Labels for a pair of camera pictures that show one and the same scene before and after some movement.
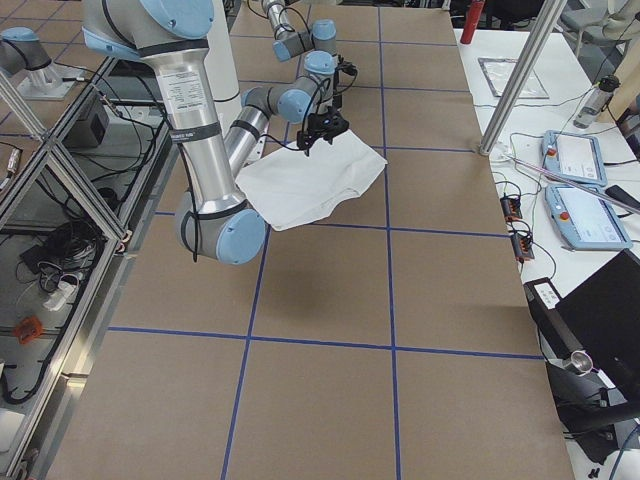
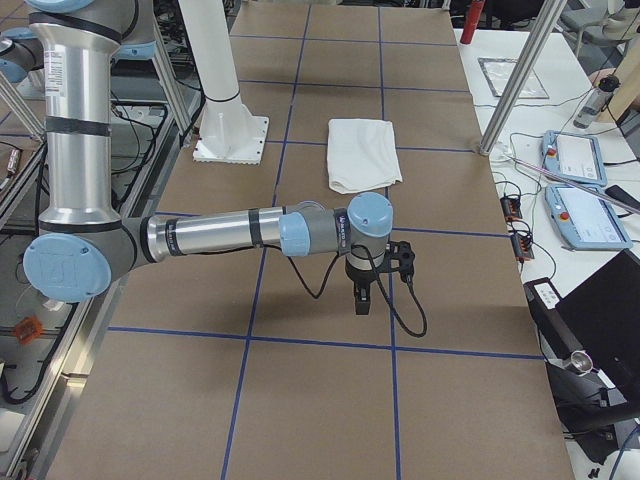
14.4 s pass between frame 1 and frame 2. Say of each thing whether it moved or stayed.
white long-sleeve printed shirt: moved
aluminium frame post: stayed
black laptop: stayed
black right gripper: moved
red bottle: stayed
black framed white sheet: stayed
